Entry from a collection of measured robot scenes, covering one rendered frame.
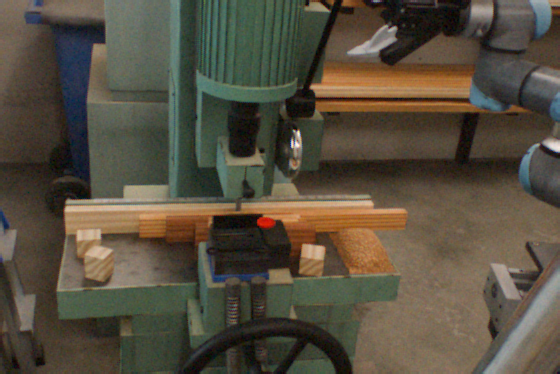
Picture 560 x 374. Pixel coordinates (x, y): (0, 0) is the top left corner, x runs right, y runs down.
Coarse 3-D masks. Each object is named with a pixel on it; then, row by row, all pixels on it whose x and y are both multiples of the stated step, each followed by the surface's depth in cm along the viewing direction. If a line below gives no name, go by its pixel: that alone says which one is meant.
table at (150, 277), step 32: (64, 256) 115; (128, 256) 116; (160, 256) 117; (192, 256) 118; (64, 288) 106; (96, 288) 107; (128, 288) 108; (160, 288) 110; (192, 288) 111; (320, 288) 117; (352, 288) 118; (384, 288) 120; (192, 320) 106
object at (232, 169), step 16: (224, 144) 122; (224, 160) 117; (240, 160) 117; (256, 160) 117; (224, 176) 117; (240, 176) 116; (256, 176) 117; (224, 192) 118; (240, 192) 117; (256, 192) 118
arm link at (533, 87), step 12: (528, 72) 106; (540, 72) 105; (552, 72) 104; (528, 84) 105; (540, 84) 103; (552, 84) 102; (528, 96) 105; (540, 96) 103; (552, 96) 102; (528, 108) 107; (540, 108) 104; (552, 108) 102
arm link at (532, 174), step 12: (552, 132) 141; (540, 144) 142; (552, 144) 139; (528, 156) 144; (540, 156) 141; (552, 156) 138; (528, 168) 143; (540, 168) 141; (552, 168) 139; (528, 180) 143; (540, 180) 141; (552, 180) 139; (528, 192) 146; (540, 192) 142; (552, 192) 139; (552, 204) 142
